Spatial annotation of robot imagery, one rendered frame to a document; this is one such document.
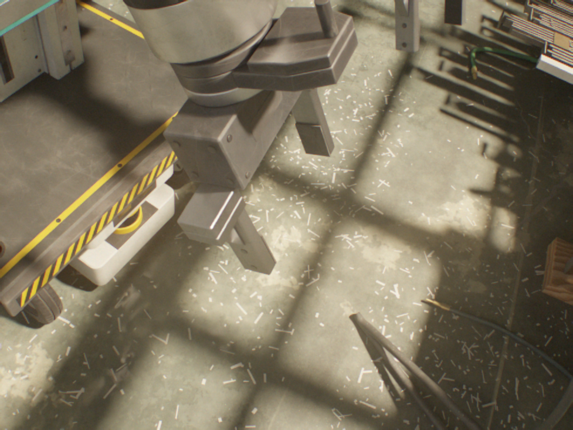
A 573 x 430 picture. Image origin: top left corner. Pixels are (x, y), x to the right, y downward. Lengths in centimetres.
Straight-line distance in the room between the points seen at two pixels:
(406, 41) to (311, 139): 22
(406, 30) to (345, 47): 34
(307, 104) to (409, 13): 23
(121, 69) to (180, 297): 52
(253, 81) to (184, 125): 6
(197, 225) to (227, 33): 13
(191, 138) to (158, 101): 83
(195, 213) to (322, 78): 13
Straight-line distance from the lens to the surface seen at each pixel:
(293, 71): 33
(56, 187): 107
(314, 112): 49
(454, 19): 80
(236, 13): 33
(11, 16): 83
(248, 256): 45
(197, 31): 33
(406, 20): 68
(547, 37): 178
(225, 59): 35
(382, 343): 125
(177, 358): 122
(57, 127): 117
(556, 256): 158
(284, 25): 36
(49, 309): 118
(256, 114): 39
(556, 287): 153
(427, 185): 160
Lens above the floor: 115
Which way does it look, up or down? 53 degrees down
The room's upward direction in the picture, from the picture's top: 14 degrees clockwise
